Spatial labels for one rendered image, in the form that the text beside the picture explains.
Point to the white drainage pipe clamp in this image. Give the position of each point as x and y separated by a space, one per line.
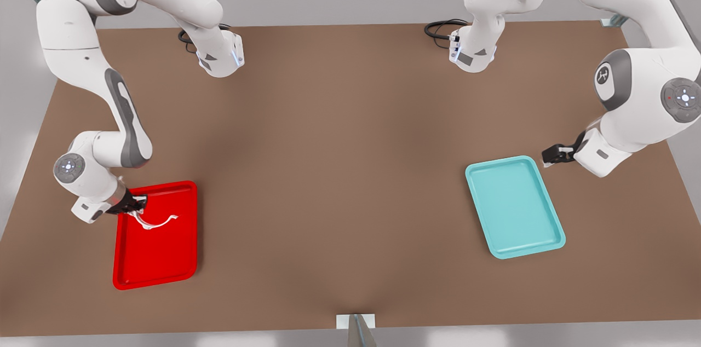
151 224

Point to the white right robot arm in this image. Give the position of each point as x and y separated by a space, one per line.
71 35

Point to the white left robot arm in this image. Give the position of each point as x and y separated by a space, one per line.
635 90

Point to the red rectangular tray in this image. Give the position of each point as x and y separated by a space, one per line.
159 254

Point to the teal rectangular tray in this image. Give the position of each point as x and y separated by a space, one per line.
515 207

